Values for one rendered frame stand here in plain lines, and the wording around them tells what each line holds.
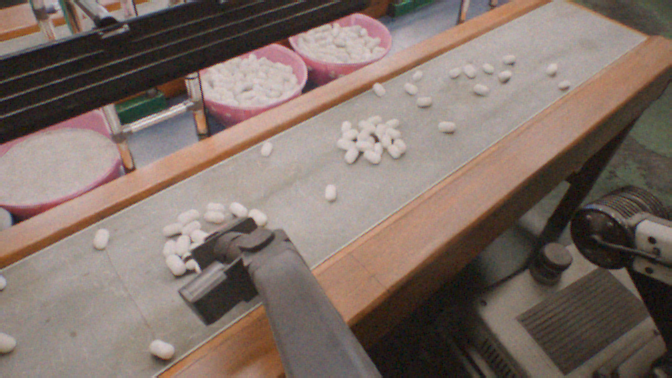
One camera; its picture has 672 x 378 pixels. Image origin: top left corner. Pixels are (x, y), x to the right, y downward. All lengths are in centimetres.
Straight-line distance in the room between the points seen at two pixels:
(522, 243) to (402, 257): 117
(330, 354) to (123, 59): 42
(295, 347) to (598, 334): 91
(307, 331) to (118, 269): 51
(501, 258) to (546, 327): 72
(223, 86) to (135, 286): 52
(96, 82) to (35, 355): 39
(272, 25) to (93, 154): 50
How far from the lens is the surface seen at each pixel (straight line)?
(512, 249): 186
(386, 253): 77
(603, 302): 124
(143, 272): 81
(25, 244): 88
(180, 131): 112
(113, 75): 60
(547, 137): 108
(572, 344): 115
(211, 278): 59
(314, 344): 34
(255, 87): 111
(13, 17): 150
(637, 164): 251
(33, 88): 59
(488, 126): 110
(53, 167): 103
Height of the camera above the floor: 139
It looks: 47 degrees down
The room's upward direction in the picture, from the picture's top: 6 degrees clockwise
